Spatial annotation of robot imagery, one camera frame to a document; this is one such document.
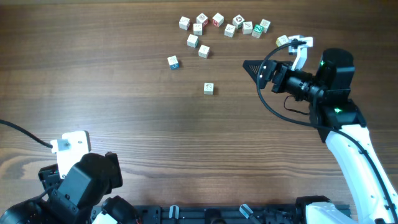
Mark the wooden block grid pattern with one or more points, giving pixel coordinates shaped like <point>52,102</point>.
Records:
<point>265,24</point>

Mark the wooden block yellow side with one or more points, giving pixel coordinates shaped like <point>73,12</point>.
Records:
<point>282,40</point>

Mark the wooden block blue side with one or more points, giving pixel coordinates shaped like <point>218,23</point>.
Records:
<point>173,62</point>

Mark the wooden block globe picture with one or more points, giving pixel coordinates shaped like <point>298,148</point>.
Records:
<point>208,88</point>

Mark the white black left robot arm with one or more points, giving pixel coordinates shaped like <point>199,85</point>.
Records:
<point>72,199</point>

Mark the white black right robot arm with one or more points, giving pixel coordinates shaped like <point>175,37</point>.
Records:
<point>339,122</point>

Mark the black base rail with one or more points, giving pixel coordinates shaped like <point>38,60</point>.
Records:
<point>282,213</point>

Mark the wooden block black symbol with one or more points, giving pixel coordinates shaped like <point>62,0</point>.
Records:
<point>238,21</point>

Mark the wooden block green Z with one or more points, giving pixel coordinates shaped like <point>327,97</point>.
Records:
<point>257,31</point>

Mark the wooden block red side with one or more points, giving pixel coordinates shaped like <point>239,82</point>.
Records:
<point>202,19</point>

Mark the plain wooden block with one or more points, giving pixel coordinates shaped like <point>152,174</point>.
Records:
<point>197,29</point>
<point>204,51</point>

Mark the wooden block red letter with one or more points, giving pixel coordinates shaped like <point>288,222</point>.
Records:
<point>217,19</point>

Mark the wooden block grey figure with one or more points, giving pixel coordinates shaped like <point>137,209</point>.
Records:
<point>247,27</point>

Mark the wooden block far left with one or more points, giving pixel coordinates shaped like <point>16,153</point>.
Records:
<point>184,23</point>

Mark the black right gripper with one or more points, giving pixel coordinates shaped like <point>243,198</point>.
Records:
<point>269,67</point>

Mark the wooden block tan pattern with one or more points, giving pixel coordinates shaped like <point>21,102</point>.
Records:
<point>229,30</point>

